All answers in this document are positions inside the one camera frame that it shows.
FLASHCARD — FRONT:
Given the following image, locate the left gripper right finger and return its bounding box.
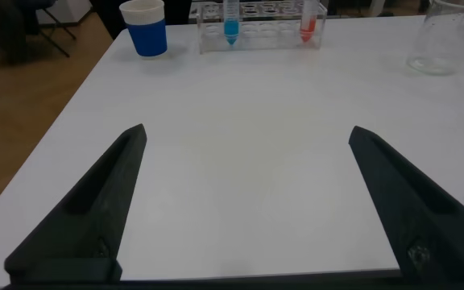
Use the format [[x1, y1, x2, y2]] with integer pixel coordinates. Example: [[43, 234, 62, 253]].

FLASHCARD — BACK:
[[348, 125, 464, 283]]

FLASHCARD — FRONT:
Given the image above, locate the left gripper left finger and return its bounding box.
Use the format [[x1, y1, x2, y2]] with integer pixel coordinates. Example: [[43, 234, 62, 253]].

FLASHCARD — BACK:
[[4, 123, 148, 283]]

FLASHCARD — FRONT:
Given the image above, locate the blue pigment test tube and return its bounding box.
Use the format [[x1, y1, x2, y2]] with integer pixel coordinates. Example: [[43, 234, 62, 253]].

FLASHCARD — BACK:
[[222, 0, 241, 46]]

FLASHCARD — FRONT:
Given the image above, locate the clear glass beaker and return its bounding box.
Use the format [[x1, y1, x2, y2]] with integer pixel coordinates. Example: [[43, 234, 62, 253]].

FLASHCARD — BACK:
[[406, 0, 464, 77]]

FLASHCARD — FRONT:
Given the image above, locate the red pigment test tube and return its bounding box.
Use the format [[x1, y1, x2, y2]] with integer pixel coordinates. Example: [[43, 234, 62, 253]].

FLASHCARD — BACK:
[[299, 0, 318, 44]]

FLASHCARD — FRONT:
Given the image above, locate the clear acrylic tube rack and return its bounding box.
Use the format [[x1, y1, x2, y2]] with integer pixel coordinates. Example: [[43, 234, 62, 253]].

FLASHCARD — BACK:
[[195, 0, 329, 55]]

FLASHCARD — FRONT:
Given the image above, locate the blue white paper cup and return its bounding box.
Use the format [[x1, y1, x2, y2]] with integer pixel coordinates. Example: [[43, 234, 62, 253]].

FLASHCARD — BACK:
[[118, 0, 168, 58]]

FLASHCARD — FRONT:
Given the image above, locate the black folding chair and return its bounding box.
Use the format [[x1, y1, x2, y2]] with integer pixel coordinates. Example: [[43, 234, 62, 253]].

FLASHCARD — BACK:
[[34, 6, 78, 58]]

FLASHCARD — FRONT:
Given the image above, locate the olive green jacket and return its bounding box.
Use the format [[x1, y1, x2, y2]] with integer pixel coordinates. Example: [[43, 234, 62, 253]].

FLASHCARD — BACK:
[[0, 0, 56, 65]]

